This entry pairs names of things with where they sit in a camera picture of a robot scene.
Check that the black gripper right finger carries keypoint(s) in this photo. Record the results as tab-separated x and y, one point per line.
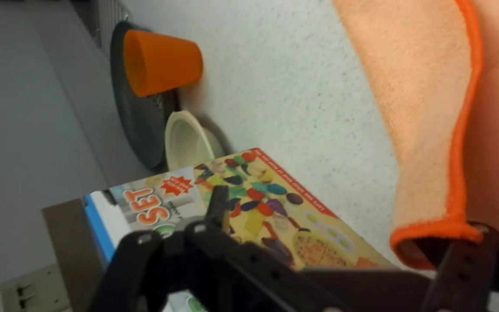
475	271

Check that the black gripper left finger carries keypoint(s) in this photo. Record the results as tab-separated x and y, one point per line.
139	266

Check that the orange microfibre cloth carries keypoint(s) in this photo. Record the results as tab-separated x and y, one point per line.
423	115

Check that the cream bowl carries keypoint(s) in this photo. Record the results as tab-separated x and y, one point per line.
186	141

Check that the dark grey plate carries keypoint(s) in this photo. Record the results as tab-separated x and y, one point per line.
142	127

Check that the blue toy food set box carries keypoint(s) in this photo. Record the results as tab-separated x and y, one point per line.
285	214

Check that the orange plastic cup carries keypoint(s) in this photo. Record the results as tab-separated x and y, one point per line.
163	63

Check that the white wall outlet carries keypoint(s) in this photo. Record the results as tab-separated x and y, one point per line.
30	292

